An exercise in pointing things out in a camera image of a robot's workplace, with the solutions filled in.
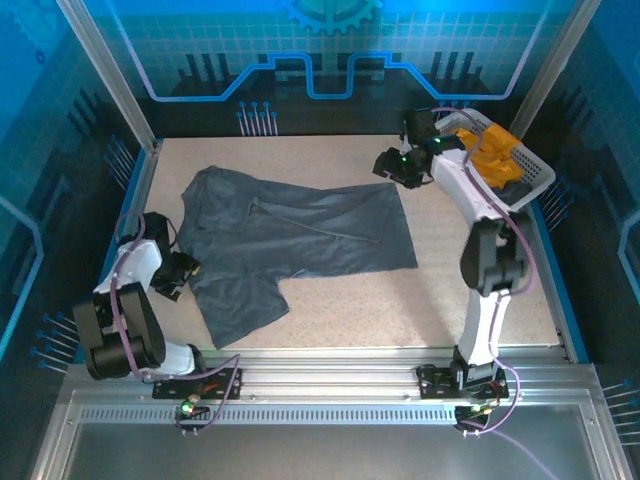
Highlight yellow t-shirt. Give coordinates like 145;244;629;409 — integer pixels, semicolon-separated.
452;123;526;190

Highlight dark grey t-shirt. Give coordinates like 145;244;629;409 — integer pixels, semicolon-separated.
493;180;534;206

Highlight small circuit board green light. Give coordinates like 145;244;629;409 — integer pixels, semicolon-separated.
453;399;501;426
175;394;211;422

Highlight white plastic basket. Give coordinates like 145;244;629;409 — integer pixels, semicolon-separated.
432;107;558;211

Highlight aluminium side rail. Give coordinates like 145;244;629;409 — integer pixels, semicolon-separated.
82;142;162;365
522;199;592;365

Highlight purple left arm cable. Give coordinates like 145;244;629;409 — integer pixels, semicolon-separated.
107;210;243;436

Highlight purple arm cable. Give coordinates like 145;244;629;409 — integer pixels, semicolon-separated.
430;106;561;480
107;210;243;436

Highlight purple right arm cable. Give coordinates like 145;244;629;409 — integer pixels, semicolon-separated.
430;106;561;480

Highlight aluminium frame post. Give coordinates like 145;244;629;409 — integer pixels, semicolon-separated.
508;0;602;142
54;0;164;152

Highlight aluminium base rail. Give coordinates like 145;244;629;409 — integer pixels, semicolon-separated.
64;343;599;404

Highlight slotted grey cable duct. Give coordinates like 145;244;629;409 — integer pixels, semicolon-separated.
78;405;459;427

